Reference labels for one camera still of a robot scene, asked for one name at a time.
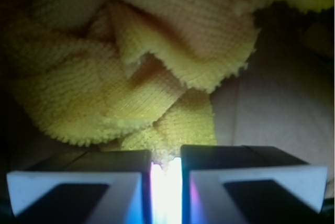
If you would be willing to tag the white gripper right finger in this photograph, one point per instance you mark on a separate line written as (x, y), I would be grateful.
(250, 184)

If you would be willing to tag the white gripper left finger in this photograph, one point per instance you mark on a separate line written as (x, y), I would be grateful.
(84, 187)

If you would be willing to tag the yellow terry cloth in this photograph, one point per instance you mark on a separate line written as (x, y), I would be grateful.
(129, 74)

